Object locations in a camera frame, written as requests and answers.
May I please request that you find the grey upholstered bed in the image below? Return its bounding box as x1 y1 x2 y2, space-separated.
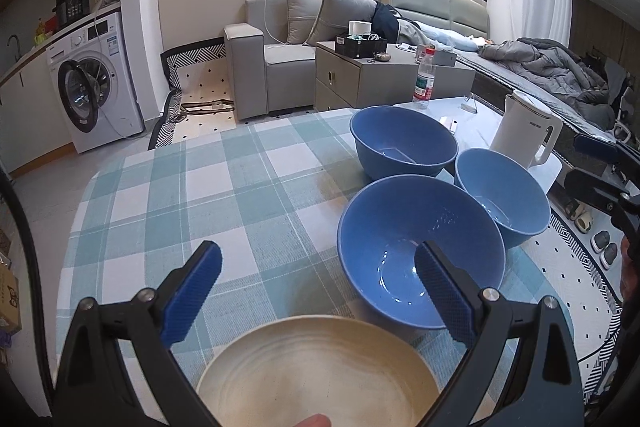
382 0 626 142

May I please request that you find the blue bowl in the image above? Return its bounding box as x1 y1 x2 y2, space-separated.
454 148 552 250
337 174 506 330
349 106 459 182

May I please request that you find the cardboard box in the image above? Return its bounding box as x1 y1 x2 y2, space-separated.
0 257 23 333

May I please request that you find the clear plastic water bottle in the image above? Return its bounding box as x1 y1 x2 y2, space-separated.
411 44 437 109

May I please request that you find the grey quilted duvet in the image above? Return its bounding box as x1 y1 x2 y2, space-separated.
477 37 616 108

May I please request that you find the grey sofa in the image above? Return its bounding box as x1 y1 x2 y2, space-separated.
223 0 381 120

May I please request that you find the white electric kettle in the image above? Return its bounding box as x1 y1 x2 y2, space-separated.
490 89 564 170

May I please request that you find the blue white checked tablecloth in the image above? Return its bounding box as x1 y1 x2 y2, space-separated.
55 107 571 427

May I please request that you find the white charging cable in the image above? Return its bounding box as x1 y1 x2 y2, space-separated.
262 0 301 50

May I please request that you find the person's right hand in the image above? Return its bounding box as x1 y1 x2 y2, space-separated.
621 238 640 300

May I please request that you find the white washing machine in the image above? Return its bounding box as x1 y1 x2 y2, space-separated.
47 11 146 154

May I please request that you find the beige round plate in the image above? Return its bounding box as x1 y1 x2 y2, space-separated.
196 316 443 427

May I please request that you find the dark navy garment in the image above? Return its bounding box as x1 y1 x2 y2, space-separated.
372 3 401 42

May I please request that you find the grey cushion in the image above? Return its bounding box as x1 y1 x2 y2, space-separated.
310 0 378 48
282 0 326 45

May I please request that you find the black storage tray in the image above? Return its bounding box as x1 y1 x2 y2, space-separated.
334 34 388 59

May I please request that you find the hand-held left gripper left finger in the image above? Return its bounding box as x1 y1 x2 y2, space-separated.
51 239 224 427

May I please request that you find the grey nightstand cabinet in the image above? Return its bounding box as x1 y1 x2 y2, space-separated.
315 39 476 112

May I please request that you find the person's left hand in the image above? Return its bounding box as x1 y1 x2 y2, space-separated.
287 414 332 427

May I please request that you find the black pressure cooker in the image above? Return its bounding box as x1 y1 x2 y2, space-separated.
55 0 92 31

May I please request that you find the light blue pillow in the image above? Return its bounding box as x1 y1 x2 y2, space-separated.
430 29 476 52

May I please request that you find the white kitchen counter cabinet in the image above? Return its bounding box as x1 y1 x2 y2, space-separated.
0 52 76 178

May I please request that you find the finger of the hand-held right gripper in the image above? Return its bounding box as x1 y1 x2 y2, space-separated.
574 133 640 180
564 168 640 238

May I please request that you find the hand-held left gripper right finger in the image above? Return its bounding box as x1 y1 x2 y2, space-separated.
414 241 586 427

